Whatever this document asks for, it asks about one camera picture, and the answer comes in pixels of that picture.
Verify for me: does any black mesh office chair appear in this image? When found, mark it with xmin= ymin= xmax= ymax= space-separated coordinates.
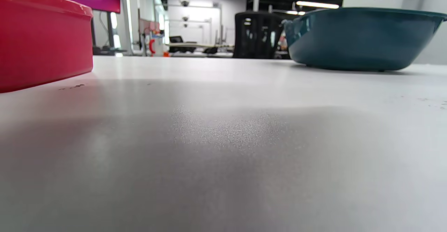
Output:
xmin=233 ymin=12 xmax=284 ymax=59

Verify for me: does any teal plastic basin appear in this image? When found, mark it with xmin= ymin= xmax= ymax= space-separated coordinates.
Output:
xmin=284 ymin=7 xmax=447 ymax=72

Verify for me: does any white tumbler with red handle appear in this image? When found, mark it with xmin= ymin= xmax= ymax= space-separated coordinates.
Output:
xmin=149 ymin=33 xmax=165 ymax=57

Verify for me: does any red plastic container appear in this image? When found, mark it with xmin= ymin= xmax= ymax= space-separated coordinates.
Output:
xmin=0 ymin=0 xmax=94 ymax=93

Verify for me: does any ceiling light strip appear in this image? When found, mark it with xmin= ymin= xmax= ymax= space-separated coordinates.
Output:
xmin=296 ymin=1 xmax=340 ymax=9

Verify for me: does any red container lid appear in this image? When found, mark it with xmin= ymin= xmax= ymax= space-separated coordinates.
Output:
xmin=0 ymin=0 xmax=94 ymax=18

